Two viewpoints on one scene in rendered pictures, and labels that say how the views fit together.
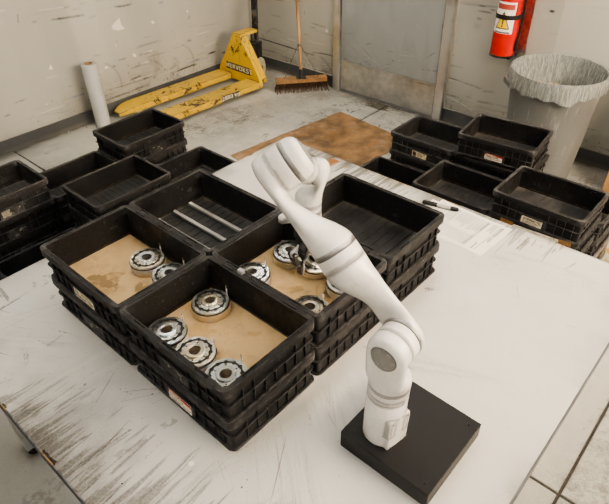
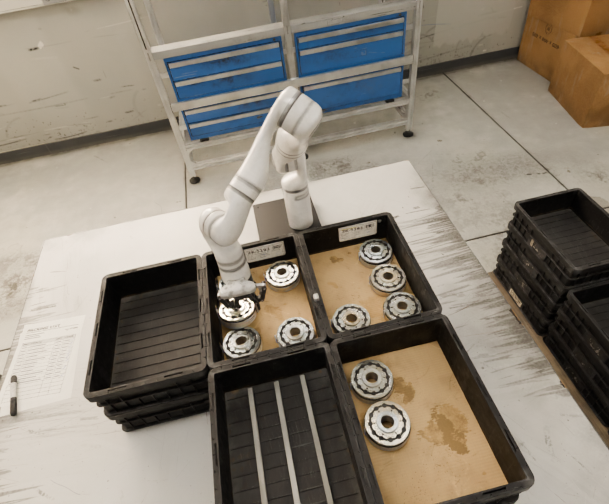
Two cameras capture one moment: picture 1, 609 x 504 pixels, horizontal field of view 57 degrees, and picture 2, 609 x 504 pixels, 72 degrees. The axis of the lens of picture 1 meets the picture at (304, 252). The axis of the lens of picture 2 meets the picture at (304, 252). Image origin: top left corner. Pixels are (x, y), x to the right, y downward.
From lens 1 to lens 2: 1.78 m
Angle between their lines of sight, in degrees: 88
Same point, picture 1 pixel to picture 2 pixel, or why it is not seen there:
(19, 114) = not seen: outside the picture
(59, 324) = not seen: hidden behind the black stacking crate
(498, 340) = (177, 249)
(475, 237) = (57, 335)
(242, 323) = (335, 298)
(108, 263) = (435, 467)
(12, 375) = (560, 419)
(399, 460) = not seen: hidden behind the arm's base
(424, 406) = (268, 222)
